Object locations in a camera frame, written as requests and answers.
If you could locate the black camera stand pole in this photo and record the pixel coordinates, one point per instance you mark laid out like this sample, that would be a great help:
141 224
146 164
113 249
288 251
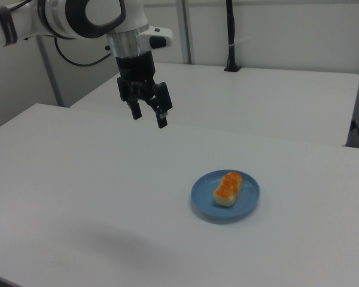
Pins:
231 36

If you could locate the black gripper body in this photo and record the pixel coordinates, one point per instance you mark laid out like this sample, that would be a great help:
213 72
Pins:
136 70

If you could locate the grey partition post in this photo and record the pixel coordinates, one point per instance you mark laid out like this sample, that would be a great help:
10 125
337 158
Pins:
186 31

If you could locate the blue round plate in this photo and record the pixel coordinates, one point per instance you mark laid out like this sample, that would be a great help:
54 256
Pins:
203 191

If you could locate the white rear table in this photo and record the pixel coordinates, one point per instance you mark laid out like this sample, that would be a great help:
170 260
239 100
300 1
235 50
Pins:
257 98

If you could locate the grey metal frame post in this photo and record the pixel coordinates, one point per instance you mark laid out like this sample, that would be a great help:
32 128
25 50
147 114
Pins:
49 71

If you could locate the orange glazed bread loaf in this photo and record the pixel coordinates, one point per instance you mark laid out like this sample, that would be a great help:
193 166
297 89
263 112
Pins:
228 189

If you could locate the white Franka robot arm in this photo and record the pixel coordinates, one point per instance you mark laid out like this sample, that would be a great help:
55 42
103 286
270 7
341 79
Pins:
63 18

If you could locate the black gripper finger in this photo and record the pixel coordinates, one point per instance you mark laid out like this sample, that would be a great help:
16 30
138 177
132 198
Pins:
136 111
162 119

